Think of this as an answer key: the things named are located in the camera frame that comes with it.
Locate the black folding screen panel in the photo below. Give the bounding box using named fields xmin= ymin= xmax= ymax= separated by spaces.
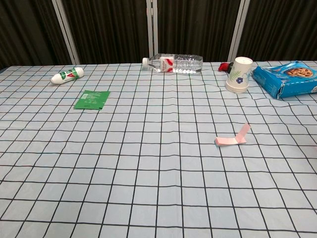
xmin=229 ymin=0 xmax=317 ymax=62
xmin=53 ymin=0 xmax=155 ymax=64
xmin=148 ymin=0 xmax=250 ymax=62
xmin=0 ymin=0 xmax=80 ymax=69

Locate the small white bottle green label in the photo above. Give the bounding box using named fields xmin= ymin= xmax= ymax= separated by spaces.
xmin=50 ymin=66 xmax=84 ymax=85

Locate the pink paper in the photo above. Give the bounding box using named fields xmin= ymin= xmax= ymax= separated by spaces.
xmin=213 ymin=136 xmax=247 ymax=149

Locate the clear plastic water bottle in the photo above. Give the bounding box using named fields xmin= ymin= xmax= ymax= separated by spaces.
xmin=142 ymin=53 xmax=204 ymax=74

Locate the white floral paper cup stack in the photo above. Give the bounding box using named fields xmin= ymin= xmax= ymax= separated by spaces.
xmin=224 ymin=57 xmax=254 ymax=94

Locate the blue cookie box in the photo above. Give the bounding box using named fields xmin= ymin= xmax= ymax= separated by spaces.
xmin=251 ymin=60 xmax=317 ymax=100

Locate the black bottle red cap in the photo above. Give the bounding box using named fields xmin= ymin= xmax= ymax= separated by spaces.
xmin=218 ymin=61 xmax=235 ymax=73

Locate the blue checkered tablecloth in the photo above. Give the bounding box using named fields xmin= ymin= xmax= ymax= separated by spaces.
xmin=0 ymin=60 xmax=317 ymax=238

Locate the green foil sachet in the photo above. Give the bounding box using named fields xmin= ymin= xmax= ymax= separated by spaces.
xmin=73 ymin=90 xmax=111 ymax=111

